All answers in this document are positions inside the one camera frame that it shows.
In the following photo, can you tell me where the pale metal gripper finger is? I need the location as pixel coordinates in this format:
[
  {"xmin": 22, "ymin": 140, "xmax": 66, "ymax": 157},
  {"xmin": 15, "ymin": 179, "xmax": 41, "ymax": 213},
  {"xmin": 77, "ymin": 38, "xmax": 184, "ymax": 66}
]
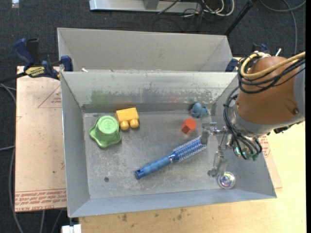
[
  {"xmin": 207, "ymin": 150, "xmax": 228, "ymax": 178},
  {"xmin": 201, "ymin": 121, "xmax": 228, "ymax": 145}
]

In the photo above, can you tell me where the orange-red hexagonal block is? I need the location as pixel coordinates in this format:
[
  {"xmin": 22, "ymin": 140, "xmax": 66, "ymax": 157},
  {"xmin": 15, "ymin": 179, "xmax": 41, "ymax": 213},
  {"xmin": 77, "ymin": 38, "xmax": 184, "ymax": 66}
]
[{"xmin": 181, "ymin": 117, "xmax": 197, "ymax": 134}]

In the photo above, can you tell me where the blue toy animal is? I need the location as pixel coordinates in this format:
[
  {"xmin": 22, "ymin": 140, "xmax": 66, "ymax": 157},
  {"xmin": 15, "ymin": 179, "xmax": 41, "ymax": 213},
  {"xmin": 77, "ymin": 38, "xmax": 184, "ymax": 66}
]
[{"xmin": 190, "ymin": 102, "xmax": 209, "ymax": 118}]

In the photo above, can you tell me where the blue hairbrush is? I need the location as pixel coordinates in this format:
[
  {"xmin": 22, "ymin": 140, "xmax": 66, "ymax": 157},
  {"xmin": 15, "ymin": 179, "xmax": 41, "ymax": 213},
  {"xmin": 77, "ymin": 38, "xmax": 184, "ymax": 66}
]
[{"xmin": 135, "ymin": 135, "xmax": 207, "ymax": 180}]

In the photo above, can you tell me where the grey metal bin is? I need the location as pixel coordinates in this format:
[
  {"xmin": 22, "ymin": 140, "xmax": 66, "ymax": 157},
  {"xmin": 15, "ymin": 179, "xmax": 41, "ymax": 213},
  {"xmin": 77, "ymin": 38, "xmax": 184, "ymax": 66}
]
[{"xmin": 57, "ymin": 27, "xmax": 277, "ymax": 218}]

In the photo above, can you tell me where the yellow toy building block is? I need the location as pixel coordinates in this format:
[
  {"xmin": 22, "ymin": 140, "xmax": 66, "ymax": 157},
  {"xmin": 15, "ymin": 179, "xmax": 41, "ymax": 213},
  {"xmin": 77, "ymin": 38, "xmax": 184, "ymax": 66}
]
[{"xmin": 115, "ymin": 107, "xmax": 140, "ymax": 131}]

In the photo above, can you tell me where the green plastic cup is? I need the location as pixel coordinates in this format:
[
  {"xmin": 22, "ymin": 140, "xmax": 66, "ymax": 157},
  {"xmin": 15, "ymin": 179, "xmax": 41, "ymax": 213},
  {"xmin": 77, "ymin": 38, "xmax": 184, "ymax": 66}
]
[{"xmin": 88, "ymin": 115, "xmax": 122, "ymax": 149}]

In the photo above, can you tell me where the black cylinder on white bracket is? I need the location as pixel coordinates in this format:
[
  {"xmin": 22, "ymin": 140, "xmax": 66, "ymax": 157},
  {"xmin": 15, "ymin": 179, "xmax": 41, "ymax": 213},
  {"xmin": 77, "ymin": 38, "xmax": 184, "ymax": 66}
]
[{"xmin": 273, "ymin": 124, "xmax": 294, "ymax": 134}]

